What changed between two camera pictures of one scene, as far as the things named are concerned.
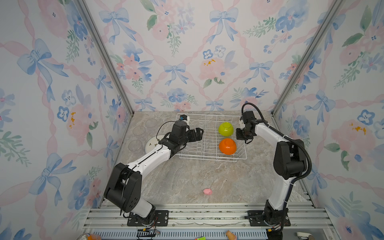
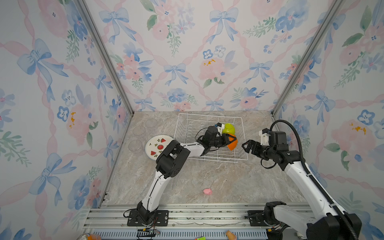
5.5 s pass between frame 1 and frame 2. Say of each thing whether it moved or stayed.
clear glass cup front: stayed
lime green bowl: stayed
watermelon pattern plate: stayed
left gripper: moved
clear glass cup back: stayed
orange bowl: moved
